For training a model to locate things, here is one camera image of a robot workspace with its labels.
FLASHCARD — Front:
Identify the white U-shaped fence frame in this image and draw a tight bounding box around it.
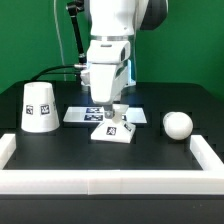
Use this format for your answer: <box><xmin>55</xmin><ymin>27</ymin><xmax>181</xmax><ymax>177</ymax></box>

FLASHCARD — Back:
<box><xmin>0</xmin><ymin>134</ymin><xmax>224</xmax><ymax>195</ymax></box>

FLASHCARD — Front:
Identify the white lamp base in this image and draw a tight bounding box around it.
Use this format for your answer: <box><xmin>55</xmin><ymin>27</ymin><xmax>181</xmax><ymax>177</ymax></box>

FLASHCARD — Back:
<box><xmin>91</xmin><ymin>104</ymin><xmax>136</xmax><ymax>143</ymax></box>

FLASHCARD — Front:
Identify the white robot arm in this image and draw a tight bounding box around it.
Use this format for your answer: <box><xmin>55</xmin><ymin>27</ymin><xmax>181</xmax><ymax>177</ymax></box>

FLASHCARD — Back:
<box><xmin>81</xmin><ymin>0</ymin><xmax>168</xmax><ymax>119</ymax></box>

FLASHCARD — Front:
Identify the white marker tag plate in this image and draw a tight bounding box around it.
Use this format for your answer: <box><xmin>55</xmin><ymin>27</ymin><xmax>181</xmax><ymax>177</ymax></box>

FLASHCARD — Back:
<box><xmin>63</xmin><ymin>107</ymin><xmax>147</xmax><ymax>124</ymax></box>

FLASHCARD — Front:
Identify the white lamp bulb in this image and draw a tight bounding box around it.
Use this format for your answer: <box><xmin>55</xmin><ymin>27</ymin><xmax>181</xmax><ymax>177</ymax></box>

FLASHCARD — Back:
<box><xmin>163</xmin><ymin>112</ymin><xmax>193</xmax><ymax>140</ymax></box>

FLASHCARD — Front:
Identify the black cable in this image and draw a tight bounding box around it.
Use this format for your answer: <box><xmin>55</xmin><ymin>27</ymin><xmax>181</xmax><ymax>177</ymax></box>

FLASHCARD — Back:
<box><xmin>30</xmin><ymin>63</ymin><xmax>88</xmax><ymax>82</ymax></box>

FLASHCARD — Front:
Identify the white lamp shade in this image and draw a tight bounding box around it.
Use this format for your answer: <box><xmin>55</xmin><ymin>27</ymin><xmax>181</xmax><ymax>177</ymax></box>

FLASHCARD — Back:
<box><xmin>21</xmin><ymin>82</ymin><xmax>59</xmax><ymax>133</ymax></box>

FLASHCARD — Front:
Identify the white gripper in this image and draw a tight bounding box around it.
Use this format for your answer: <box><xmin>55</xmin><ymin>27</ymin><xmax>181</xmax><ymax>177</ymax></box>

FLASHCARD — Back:
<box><xmin>81</xmin><ymin>40</ymin><xmax>131</xmax><ymax>119</ymax></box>

